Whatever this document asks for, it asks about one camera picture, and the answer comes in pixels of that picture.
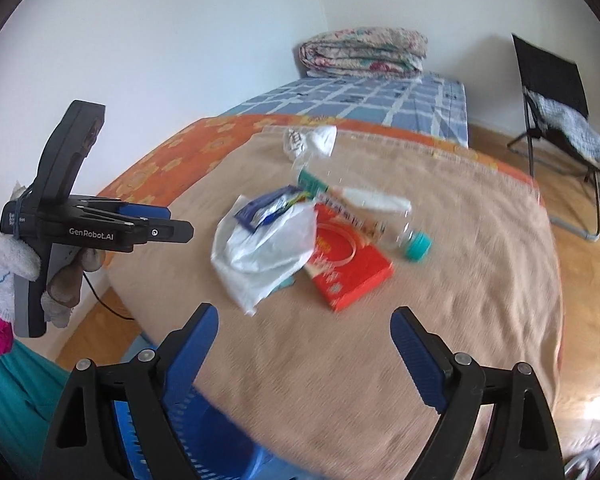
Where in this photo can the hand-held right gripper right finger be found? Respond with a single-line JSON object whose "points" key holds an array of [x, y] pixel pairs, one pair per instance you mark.
{"points": [[410, 345]]}

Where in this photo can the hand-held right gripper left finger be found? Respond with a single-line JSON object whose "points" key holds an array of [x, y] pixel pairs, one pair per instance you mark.
{"points": [[200, 332]]}

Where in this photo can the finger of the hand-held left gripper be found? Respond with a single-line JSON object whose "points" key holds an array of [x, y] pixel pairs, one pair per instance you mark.
{"points": [[167, 231], [140, 210]]}

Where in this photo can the red cardboard box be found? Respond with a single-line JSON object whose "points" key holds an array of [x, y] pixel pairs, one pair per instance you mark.
{"points": [[350, 275]]}

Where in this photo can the blue foil packet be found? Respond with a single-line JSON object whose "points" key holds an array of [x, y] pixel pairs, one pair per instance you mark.
{"points": [[260, 210]]}

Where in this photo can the clear plastic bottle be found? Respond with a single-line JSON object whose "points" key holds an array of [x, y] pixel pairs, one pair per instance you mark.
{"points": [[416, 249]]}

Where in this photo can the teal paper piece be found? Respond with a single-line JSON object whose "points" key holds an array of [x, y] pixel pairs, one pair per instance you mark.
{"points": [[285, 284]]}

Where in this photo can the white plastic bag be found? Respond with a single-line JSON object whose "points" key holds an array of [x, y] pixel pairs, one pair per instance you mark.
{"points": [[265, 255]]}

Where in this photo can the blue plastic basket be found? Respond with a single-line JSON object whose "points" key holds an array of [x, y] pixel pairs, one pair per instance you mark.
{"points": [[220, 432]]}

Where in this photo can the white wet wipe packet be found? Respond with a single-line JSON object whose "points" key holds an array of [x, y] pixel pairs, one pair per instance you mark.
{"points": [[380, 201]]}

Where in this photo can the white printed bag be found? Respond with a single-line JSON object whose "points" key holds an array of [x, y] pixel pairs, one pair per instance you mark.
{"points": [[317, 141]]}

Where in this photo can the person's left hand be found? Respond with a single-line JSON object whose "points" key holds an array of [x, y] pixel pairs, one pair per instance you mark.
{"points": [[62, 285]]}

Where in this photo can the beige blanket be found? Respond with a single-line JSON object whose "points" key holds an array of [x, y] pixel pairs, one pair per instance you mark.
{"points": [[430, 335]]}

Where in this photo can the orange floral sheet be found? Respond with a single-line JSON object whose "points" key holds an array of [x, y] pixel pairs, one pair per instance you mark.
{"points": [[180, 155]]}

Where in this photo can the person's teal clothing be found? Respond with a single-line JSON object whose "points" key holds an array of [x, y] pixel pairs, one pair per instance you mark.
{"points": [[20, 390]]}

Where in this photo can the blue checked bed sheet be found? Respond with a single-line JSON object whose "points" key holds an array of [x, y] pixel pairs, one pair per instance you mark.
{"points": [[370, 97]]}

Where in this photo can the folded floral quilt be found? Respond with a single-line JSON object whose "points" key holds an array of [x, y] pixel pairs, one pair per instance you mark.
{"points": [[365, 52]]}

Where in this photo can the grey patterned chair cushion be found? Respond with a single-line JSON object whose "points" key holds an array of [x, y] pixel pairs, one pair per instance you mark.
{"points": [[565, 120]]}

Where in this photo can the black folding chair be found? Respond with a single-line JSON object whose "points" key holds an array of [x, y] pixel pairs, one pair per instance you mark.
{"points": [[545, 65]]}

